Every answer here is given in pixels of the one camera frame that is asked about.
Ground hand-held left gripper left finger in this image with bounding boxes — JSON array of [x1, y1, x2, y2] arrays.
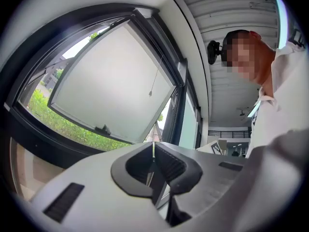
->
[[31, 142, 169, 232]]

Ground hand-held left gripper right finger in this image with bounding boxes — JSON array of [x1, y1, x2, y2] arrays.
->
[[155, 142, 249, 227]]

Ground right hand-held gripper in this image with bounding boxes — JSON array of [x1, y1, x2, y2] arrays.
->
[[196, 140, 228, 156]]

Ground thin grey pull cord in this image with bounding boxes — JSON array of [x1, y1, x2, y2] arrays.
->
[[148, 53, 165, 98]]

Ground black railing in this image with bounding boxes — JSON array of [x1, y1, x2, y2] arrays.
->
[[208, 130, 252, 139]]

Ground large frosted glass pane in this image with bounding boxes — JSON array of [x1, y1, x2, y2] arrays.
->
[[180, 93, 198, 151]]

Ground ceiling fan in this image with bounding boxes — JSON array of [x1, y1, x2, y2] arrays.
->
[[236, 106, 252, 117]]

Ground ceiling light strip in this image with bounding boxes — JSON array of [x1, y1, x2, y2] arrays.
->
[[246, 100, 262, 118], [275, 0, 289, 50]]

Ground clear low window pane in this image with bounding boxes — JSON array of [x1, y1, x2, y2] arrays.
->
[[9, 136, 66, 202]]

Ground person in white shirt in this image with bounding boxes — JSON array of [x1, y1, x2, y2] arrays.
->
[[246, 42, 309, 159]]

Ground green shrubs outside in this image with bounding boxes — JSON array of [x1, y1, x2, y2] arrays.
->
[[26, 88, 132, 152]]

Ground person's head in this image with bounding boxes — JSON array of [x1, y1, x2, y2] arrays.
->
[[222, 29, 276, 87]]

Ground frosted awning window sash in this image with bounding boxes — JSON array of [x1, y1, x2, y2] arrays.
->
[[47, 15, 177, 145]]

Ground black window handle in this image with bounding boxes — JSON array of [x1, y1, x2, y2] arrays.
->
[[94, 124, 112, 136]]

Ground black head camera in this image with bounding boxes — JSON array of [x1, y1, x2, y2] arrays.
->
[[207, 40, 224, 65]]

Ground black window frame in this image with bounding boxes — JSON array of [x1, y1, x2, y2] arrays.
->
[[0, 2, 212, 171]]

